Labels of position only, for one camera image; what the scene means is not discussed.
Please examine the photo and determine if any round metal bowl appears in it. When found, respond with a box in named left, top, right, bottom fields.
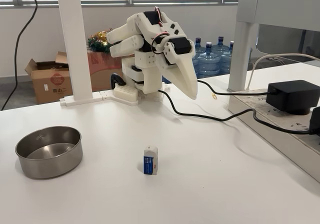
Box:
left=14, top=125, right=84, bottom=180

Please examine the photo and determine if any black adapter cable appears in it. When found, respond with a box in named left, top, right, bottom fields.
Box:
left=196, top=79, right=272, bottom=95

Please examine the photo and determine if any grey desk shelf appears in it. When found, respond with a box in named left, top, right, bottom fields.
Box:
left=227, top=0, right=320, bottom=93

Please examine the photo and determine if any white post with base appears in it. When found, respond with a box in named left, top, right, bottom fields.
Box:
left=55, top=0, right=116, bottom=107

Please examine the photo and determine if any black table clamp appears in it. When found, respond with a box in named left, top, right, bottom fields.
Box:
left=110, top=73, right=126, bottom=90

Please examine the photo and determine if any red black servo cable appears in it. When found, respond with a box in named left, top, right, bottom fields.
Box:
left=150, top=6, right=174, bottom=58

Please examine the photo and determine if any hanging black cable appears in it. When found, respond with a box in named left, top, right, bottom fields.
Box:
left=0, top=0, right=39, bottom=111

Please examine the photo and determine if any white cable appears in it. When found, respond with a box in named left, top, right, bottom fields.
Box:
left=246, top=53, right=320, bottom=91

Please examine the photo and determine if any dark partition panel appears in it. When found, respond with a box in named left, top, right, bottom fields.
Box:
left=256, top=23, right=320, bottom=64

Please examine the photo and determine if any open brown cardboard box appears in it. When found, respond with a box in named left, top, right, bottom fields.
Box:
left=24, top=50, right=75, bottom=105

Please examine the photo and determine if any small white and blue box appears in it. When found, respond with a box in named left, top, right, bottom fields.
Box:
left=143, top=145, right=159, bottom=176

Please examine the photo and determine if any black power adapter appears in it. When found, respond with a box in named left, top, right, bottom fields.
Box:
left=265, top=79, right=318, bottom=116

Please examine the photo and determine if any white power strip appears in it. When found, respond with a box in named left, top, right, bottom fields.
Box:
left=228, top=87, right=320, bottom=185

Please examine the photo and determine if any black power cable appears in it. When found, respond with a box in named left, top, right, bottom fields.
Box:
left=157, top=88, right=316, bottom=136

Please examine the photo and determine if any black plug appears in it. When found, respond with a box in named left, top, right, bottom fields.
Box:
left=309, top=106, right=320, bottom=135

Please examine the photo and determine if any tinsel christmas wreath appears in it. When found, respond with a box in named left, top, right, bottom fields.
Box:
left=87, top=28, right=114, bottom=54

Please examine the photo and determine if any red cardboard box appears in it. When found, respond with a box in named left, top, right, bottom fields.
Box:
left=86, top=50, right=136, bottom=92

